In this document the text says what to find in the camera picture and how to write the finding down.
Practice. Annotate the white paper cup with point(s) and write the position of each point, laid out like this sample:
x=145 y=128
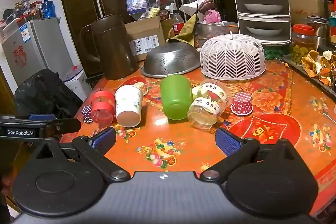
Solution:
x=128 y=106

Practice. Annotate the red polka dot paper cup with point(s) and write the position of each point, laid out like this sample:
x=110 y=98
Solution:
x=242 y=104

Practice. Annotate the steel colander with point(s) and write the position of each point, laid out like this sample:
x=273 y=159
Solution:
x=170 y=58

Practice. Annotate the red lid pickle jar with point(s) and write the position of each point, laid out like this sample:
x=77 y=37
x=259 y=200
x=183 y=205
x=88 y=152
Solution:
x=303 y=40

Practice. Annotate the white plate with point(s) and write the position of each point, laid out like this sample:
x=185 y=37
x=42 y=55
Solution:
x=263 y=31
x=262 y=8

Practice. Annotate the steel basin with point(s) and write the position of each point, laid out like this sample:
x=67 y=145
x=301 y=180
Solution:
x=218 y=29

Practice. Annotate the clear bag of noodles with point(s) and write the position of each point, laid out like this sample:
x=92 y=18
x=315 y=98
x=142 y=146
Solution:
x=151 y=11

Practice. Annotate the cardboard box with label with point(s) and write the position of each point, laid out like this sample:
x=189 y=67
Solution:
x=144 y=37

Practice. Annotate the pink cloth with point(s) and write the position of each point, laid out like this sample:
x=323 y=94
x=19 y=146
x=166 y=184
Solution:
x=212 y=16

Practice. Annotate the dried orange peels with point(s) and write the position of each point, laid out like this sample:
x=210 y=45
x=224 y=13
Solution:
x=316 y=64

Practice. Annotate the olive green cloth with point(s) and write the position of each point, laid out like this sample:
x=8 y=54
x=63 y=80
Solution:
x=187 y=29

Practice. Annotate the blue water bottle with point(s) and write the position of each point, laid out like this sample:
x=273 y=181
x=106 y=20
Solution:
x=48 y=7

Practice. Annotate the red floral tablecloth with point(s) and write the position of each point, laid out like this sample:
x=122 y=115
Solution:
x=183 y=142

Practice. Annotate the brown plastic jug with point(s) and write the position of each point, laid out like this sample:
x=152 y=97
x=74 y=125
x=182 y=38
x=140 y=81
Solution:
x=113 y=48

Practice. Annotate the cola bottle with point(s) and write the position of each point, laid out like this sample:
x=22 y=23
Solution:
x=178 y=26

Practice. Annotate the dark polka dot paper cup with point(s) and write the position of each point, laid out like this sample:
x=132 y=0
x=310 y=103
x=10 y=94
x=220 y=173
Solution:
x=87 y=113

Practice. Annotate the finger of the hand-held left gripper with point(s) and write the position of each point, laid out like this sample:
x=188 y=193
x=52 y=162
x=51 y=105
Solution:
x=42 y=117
x=64 y=125

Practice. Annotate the red glass cup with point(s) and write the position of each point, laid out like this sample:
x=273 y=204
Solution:
x=103 y=106

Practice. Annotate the green plastic cup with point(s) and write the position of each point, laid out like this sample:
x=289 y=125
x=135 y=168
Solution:
x=175 y=98

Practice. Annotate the steel pot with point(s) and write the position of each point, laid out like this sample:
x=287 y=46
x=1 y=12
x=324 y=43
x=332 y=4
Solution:
x=320 y=28

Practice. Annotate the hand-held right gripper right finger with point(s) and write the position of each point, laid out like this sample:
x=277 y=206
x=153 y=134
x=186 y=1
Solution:
x=227 y=141

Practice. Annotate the green plastic basket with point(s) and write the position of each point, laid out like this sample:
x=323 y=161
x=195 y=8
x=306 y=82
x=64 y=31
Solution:
x=277 y=52

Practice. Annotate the white carton box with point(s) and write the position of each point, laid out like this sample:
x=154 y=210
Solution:
x=77 y=83

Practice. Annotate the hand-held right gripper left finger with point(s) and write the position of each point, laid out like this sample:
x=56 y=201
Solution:
x=103 y=140

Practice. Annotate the white mesh food cover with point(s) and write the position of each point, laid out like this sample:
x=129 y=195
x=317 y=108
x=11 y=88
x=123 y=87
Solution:
x=232 y=58

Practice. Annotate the white brown cloth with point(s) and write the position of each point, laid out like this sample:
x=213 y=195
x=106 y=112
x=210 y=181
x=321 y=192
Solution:
x=199 y=3

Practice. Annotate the white tiered dish rack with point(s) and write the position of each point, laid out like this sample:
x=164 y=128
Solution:
x=286 y=3

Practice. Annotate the dark metal tray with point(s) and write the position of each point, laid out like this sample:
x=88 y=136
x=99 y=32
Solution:
x=294 y=62

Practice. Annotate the plain cardboard box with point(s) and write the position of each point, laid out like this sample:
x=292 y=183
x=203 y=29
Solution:
x=304 y=8

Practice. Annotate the grey refrigerator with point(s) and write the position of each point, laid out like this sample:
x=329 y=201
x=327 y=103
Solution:
x=39 y=48

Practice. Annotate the clear plastic cup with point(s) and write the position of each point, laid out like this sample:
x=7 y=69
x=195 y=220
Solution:
x=203 y=112
x=214 y=90

